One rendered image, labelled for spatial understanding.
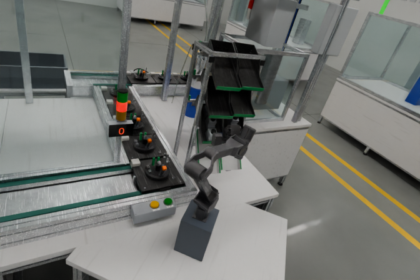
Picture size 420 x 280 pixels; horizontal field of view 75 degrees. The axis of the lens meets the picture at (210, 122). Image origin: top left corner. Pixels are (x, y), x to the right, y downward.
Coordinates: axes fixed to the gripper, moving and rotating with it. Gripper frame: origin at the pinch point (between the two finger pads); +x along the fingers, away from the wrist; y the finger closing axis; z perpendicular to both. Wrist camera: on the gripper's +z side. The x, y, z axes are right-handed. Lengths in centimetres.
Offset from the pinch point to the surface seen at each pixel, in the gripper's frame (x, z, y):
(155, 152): 39, -25, 27
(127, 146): 46, -24, 43
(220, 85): 8.5, 23.4, 3.4
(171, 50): 123, 33, 4
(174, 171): 22.3, -29.8, 18.7
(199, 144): 25.5, -14.8, 4.4
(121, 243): -9, -48, 48
